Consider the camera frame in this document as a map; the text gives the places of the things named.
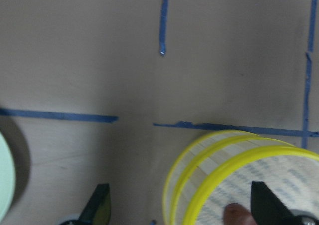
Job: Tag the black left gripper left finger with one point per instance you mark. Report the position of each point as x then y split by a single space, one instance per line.
97 209

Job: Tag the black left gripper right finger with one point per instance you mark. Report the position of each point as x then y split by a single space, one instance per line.
267 209

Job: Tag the yellow steamer layer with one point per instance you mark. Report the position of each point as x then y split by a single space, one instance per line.
218 169

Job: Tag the light green bowl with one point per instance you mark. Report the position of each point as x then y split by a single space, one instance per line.
7 177

